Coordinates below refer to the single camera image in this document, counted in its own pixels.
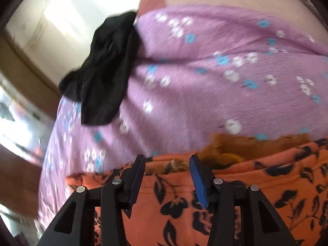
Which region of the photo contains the orange black floral garment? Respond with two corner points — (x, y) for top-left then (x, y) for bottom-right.
(65, 133), (328, 246)

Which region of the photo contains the purple floral bedsheet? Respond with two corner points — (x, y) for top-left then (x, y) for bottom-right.
(37, 4), (328, 223)

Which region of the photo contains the wooden door with stained glass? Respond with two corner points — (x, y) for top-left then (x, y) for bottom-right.
(0, 34), (62, 219)

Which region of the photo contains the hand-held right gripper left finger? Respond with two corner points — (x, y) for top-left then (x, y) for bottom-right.
(37, 154), (146, 246)

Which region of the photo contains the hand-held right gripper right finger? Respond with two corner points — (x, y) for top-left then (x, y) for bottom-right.
(189, 154), (298, 246)

